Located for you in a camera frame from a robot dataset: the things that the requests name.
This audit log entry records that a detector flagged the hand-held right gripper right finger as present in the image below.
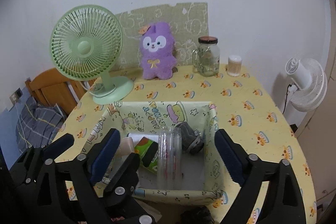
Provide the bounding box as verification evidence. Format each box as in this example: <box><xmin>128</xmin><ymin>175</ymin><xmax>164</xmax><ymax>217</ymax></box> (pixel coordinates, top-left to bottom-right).
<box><xmin>215</xmin><ymin>129</ymin><xmax>300</xmax><ymax>224</ymax></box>

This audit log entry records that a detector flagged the green white tissue pack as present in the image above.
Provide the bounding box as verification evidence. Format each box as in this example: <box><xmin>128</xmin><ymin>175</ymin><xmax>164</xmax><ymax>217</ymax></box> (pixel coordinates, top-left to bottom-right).
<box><xmin>134</xmin><ymin>137</ymin><xmax>159</xmax><ymax>174</ymax></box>

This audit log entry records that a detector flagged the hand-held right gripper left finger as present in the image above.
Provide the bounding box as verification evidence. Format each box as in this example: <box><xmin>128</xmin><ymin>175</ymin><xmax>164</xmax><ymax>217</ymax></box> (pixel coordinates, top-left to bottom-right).
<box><xmin>34</xmin><ymin>128</ymin><xmax>121</xmax><ymax>224</ymax></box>

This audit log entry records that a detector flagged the grey plaid pillow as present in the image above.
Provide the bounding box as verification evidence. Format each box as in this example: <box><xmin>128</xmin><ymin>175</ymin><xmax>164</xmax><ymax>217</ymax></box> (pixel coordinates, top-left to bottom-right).
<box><xmin>16</xmin><ymin>97</ymin><xmax>67</xmax><ymax>153</ymax></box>

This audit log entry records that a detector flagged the purple plush toy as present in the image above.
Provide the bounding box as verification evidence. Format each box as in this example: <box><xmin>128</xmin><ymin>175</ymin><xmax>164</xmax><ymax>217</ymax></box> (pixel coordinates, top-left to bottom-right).
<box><xmin>139</xmin><ymin>21</ymin><xmax>177</xmax><ymax>80</ymax></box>

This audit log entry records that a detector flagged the glass jar with dark lid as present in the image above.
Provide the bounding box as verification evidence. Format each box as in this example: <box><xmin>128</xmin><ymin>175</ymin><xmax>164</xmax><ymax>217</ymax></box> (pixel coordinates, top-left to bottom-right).
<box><xmin>193</xmin><ymin>36</ymin><xmax>220</xmax><ymax>77</ymax></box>

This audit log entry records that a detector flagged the black plastic bag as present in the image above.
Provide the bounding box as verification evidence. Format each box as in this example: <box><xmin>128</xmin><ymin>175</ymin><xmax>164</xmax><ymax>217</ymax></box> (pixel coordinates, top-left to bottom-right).
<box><xmin>181</xmin><ymin>206</ymin><xmax>213</xmax><ymax>224</ymax></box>

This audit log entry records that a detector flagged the cartoon printed fabric storage box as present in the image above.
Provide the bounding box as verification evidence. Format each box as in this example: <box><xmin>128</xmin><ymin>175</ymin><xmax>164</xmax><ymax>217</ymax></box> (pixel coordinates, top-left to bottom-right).
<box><xmin>84</xmin><ymin>101</ymin><xmax>227</xmax><ymax>199</ymax></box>

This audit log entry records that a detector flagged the white standing fan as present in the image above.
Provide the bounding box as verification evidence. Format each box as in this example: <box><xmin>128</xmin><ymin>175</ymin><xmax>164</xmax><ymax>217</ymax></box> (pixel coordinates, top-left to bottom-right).
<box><xmin>285</xmin><ymin>57</ymin><xmax>328</xmax><ymax>111</ymax></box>

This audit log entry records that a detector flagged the grey sock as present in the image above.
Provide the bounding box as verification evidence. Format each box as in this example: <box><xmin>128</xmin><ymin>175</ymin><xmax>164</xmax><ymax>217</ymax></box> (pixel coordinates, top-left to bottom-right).
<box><xmin>176</xmin><ymin>122</ymin><xmax>205</xmax><ymax>155</ymax></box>

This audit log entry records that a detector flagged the cotton swab container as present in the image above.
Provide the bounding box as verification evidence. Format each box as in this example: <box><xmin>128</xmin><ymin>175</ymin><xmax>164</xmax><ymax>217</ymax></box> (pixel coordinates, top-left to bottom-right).
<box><xmin>227</xmin><ymin>55</ymin><xmax>242</xmax><ymax>77</ymax></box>

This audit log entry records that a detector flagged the wall socket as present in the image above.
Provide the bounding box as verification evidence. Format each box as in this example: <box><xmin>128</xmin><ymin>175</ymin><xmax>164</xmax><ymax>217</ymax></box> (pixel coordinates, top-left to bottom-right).
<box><xmin>9</xmin><ymin>88</ymin><xmax>23</xmax><ymax>102</ymax></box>

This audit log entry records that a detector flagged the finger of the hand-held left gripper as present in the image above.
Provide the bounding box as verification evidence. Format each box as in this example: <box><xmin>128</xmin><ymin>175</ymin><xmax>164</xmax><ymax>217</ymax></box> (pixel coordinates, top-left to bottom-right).
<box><xmin>103</xmin><ymin>153</ymin><xmax>156</xmax><ymax>224</ymax></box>
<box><xmin>23</xmin><ymin>133</ymin><xmax>75</xmax><ymax>185</ymax></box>

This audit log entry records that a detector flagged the black fan power cable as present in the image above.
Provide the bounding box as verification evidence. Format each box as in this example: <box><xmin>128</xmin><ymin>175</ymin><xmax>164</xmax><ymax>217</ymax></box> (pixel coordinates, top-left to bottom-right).
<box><xmin>282</xmin><ymin>84</ymin><xmax>293</xmax><ymax>114</ymax></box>

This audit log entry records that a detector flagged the yellow printed tablecloth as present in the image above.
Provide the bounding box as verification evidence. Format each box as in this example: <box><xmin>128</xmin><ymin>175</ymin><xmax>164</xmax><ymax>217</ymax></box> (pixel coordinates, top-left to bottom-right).
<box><xmin>52</xmin><ymin>64</ymin><xmax>317</xmax><ymax>224</ymax></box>

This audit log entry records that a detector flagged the beige door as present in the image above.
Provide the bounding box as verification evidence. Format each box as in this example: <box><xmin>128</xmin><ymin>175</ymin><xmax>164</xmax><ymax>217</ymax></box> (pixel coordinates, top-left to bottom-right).
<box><xmin>297</xmin><ymin>0</ymin><xmax>336</xmax><ymax>203</ymax></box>

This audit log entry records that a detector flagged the green desk fan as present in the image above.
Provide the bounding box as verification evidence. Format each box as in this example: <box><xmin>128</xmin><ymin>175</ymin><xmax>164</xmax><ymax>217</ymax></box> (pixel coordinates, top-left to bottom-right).
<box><xmin>50</xmin><ymin>4</ymin><xmax>135</xmax><ymax>105</ymax></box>

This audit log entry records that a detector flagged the green printed board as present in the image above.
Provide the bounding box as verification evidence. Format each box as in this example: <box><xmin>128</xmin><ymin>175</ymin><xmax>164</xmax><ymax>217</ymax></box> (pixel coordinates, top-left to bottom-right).
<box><xmin>115</xmin><ymin>1</ymin><xmax>210</xmax><ymax>72</ymax></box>

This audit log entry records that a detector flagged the clear ribbed plastic container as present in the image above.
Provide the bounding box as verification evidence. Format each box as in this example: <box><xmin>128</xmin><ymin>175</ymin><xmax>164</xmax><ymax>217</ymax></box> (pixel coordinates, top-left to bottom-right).
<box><xmin>157</xmin><ymin>127</ymin><xmax>184</xmax><ymax>190</ymax></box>

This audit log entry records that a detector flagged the wooden chair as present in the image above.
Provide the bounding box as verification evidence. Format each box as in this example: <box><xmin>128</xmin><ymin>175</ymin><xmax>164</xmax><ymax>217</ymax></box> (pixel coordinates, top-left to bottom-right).
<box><xmin>25</xmin><ymin>68</ymin><xmax>97</xmax><ymax>115</ymax></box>

